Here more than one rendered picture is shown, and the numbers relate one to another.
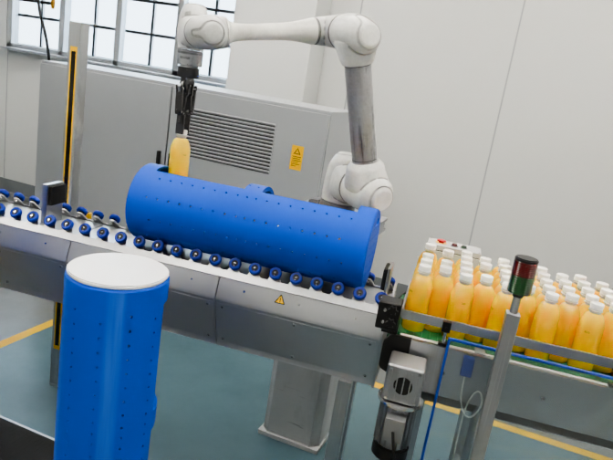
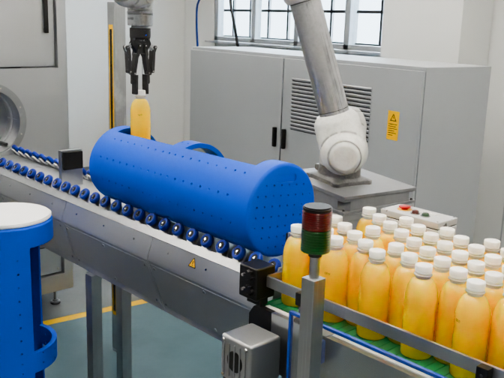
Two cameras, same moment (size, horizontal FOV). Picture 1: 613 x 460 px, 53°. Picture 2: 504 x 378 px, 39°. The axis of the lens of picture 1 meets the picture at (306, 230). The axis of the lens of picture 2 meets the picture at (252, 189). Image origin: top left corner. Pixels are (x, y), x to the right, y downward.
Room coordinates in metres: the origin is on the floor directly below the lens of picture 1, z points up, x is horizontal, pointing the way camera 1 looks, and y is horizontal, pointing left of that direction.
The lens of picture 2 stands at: (0.33, -1.30, 1.63)
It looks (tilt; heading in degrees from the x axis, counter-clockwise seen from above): 13 degrees down; 34
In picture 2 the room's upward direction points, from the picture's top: 2 degrees clockwise
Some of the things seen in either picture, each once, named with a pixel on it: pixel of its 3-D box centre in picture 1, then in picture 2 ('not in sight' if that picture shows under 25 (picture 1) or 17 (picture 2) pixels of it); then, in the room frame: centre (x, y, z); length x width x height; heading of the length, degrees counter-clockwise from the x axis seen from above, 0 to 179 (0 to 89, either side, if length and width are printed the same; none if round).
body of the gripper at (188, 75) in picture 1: (187, 79); (139, 40); (2.23, 0.50, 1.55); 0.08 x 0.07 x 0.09; 168
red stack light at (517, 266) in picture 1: (524, 267); (316, 219); (1.61, -0.60, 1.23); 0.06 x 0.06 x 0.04
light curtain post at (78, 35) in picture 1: (67, 216); (118, 186); (2.69, 1.08, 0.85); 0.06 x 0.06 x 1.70; 77
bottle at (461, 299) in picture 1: (459, 308); (333, 280); (1.86, -0.52, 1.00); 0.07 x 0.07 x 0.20
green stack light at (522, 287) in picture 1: (520, 283); (316, 239); (1.61, -0.60, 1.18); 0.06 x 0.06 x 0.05
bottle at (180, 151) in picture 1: (179, 161); (140, 121); (2.23, 0.50, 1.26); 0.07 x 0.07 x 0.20
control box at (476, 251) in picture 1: (451, 257); (417, 228); (2.28, -0.57, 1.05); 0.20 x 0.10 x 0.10; 77
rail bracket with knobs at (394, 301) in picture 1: (389, 314); (258, 281); (1.84, -0.30, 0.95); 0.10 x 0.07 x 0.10; 167
